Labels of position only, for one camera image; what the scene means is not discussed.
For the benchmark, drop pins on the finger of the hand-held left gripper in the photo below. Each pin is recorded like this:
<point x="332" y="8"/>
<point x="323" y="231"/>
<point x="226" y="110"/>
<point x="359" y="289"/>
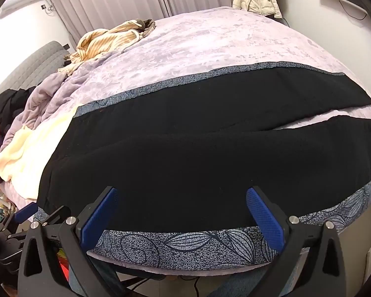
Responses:
<point x="55" y="215"/>
<point x="26" y="212"/>

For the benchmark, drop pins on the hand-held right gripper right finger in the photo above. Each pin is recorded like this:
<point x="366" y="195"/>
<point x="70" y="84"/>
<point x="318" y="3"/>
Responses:
<point x="266" y="222"/>

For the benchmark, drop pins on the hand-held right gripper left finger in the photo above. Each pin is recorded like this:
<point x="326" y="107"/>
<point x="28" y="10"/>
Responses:
<point x="99" y="219"/>

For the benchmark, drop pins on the black pants with leaf-print lining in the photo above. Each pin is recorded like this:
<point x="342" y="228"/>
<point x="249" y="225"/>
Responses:
<point x="179" y="161"/>

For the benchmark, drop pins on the colourful patterned cloth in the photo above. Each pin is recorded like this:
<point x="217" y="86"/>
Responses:
<point x="0" y="201"/>

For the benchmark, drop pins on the cream blanket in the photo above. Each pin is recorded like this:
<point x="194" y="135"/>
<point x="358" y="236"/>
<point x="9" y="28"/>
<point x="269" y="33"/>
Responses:
<point x="27" y="151"/>

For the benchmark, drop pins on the white cabinet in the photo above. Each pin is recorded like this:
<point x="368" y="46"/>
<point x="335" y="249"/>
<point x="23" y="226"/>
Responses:
<point x="361" y="244"/>

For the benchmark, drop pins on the black clothing pile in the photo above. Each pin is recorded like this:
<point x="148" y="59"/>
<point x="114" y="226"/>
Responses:
<point x="9" y="105"/>

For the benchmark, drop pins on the grey quilted headboard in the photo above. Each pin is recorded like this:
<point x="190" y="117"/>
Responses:
<point x="31" y="68"/>

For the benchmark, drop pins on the yellow striped garment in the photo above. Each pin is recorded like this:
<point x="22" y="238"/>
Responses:
<point x="105" y="41"/>

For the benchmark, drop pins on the purple plush blanket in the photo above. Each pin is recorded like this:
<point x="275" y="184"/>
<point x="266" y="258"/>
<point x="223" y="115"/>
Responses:
<point x="204" y="46"/>

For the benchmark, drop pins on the brown grey cloth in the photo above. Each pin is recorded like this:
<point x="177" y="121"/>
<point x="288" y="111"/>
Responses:
<point x="148" y="26"/>

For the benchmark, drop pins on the pale pleated curtain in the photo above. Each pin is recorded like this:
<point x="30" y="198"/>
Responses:
<point x="117" y="0"/>

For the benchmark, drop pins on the wall socket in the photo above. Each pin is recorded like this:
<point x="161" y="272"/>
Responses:
<point x="48" y="7"/>

